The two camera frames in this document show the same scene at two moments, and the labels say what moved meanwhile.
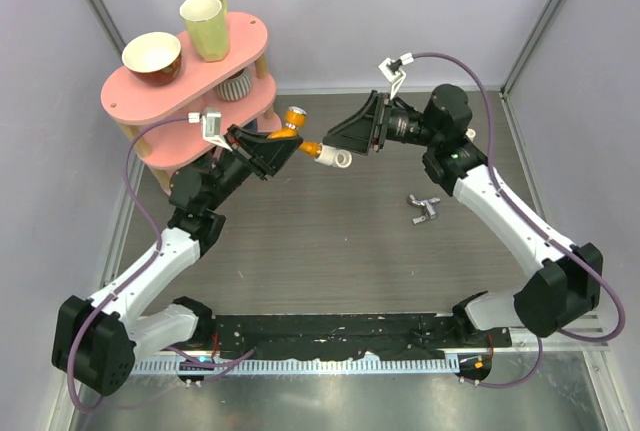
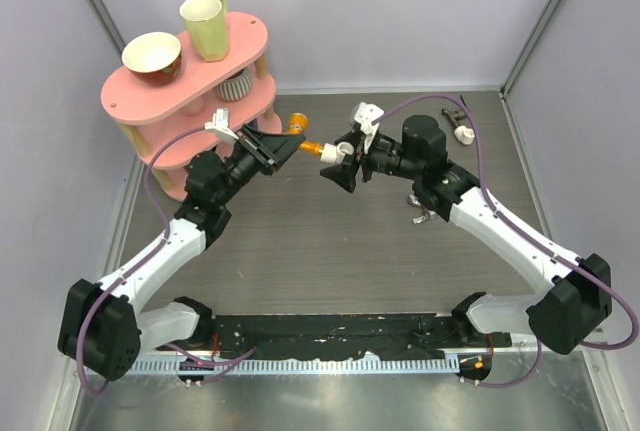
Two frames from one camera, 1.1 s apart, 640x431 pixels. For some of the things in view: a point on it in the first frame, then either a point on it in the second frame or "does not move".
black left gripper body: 231,169 does not move
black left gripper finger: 266,155 does not move
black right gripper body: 396,124 → 381,157
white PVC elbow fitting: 335,157 does not move
